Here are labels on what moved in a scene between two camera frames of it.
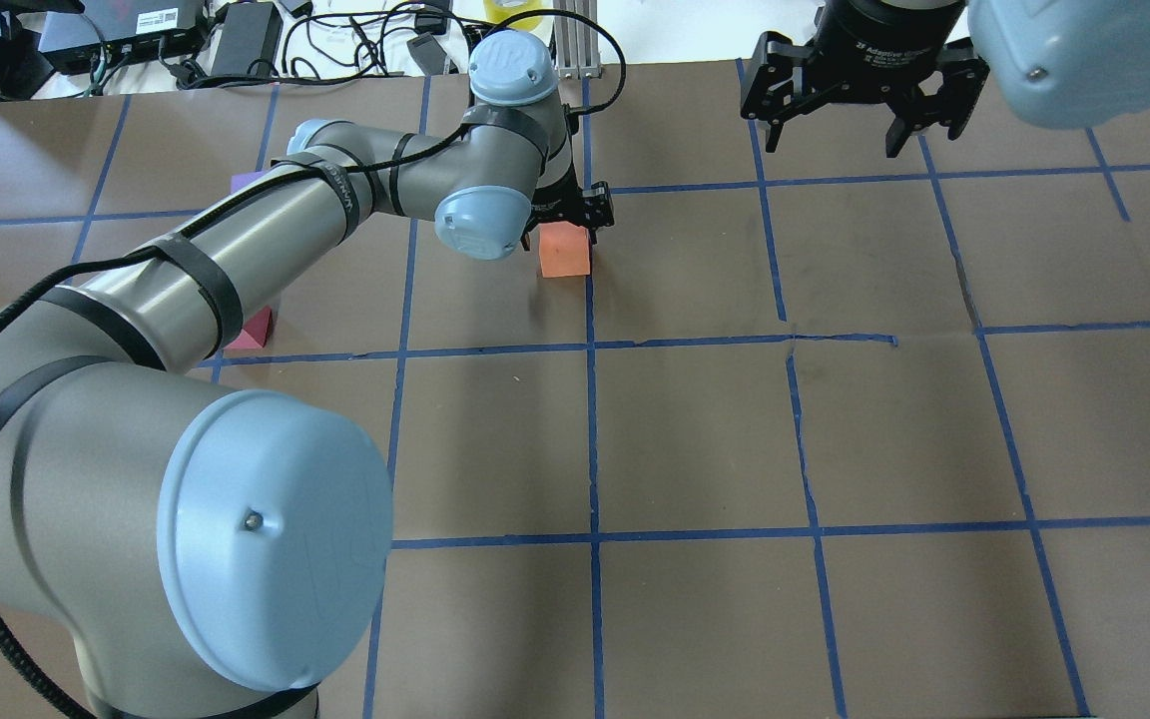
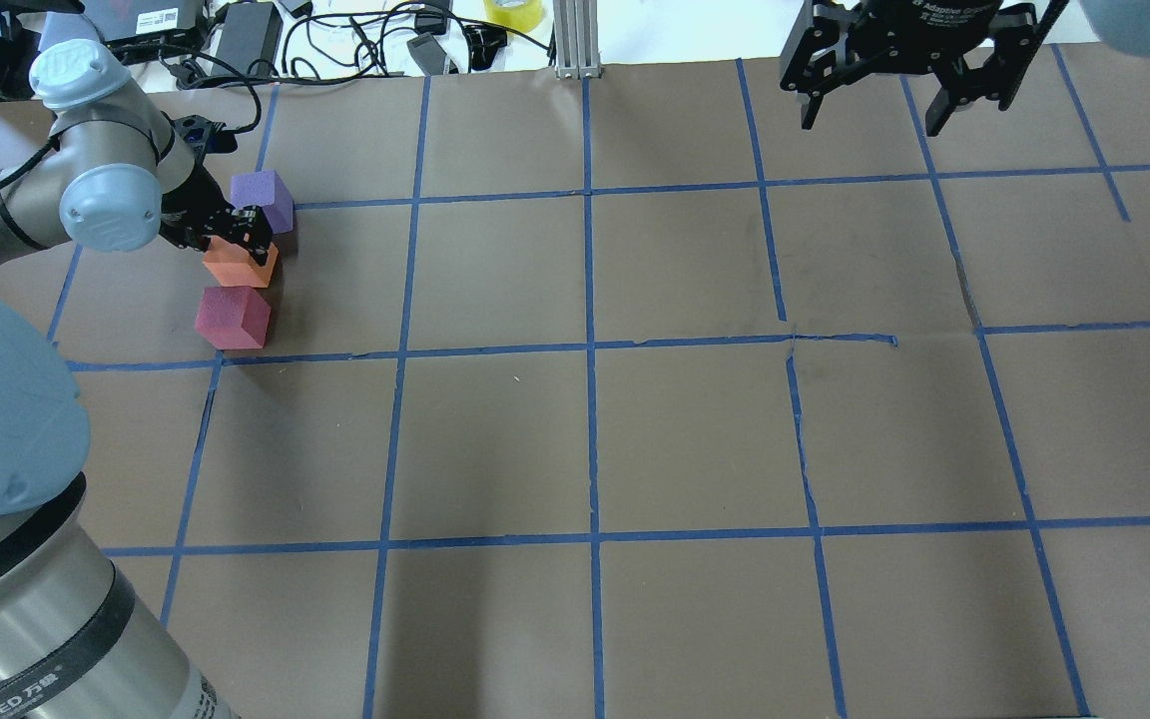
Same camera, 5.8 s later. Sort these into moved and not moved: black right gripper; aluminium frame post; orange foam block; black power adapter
Moved: orange foam block; black right gripper
Not moved: black power adapter; aluminium frame post
